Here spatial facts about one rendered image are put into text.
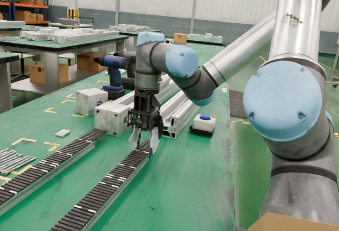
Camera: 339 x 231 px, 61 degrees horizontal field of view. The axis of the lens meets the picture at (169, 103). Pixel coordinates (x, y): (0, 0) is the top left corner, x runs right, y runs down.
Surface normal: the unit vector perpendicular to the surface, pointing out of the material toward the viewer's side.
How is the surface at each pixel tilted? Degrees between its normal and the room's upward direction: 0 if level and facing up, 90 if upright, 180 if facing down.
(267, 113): 57
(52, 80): 90
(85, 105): 90
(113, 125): 90
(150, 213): 0
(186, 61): 90
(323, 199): 27
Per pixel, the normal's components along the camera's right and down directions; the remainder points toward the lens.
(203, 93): 0.34, 0.62
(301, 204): -0.27, -0.76
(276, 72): -0.54, -0.40
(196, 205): 0.09, -0.95
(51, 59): -0.18, 0.27
